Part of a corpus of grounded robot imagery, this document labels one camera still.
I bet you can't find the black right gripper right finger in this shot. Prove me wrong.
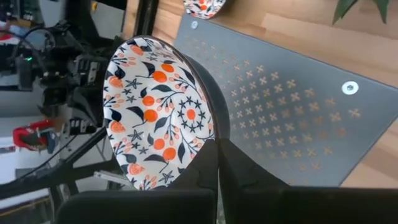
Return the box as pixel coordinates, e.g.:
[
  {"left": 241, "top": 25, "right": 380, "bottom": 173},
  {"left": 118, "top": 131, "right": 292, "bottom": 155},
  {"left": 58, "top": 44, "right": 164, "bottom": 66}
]
[{"left": 219, "top": 138, "right": 398, "bottom": 224}]

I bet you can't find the grey perforated metal shelf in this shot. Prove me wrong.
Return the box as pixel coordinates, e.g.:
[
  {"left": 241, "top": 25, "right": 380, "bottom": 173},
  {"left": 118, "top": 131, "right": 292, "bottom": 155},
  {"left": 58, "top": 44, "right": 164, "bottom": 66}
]
[{"left": 172, "top": 14, "right": 398, "bottom": 187}]

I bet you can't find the floral patterned ceramic bowl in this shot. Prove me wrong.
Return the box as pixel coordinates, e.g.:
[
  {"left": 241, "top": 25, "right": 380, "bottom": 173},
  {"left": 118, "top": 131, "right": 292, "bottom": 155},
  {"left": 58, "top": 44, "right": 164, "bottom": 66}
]
[
  {"left": 182, "top": 0, "right": 227, "bottom": 20},
  {"left": 102, "top": 35, "right": 231, "bottom": 191}
]

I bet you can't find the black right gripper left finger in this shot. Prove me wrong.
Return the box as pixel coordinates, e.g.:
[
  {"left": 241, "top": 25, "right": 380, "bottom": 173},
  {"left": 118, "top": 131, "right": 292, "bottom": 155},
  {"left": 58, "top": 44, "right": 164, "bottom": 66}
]
[{"left": 55, "top": 139, "right": 220, "bottom": 224}]

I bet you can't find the small potted green plant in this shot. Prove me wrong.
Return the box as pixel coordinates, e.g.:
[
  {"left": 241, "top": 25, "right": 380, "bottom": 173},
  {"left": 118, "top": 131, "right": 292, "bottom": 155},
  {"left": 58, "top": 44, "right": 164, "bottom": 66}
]
[{"left": 331, "top": 0, "right": 391, "bottom": 25}]

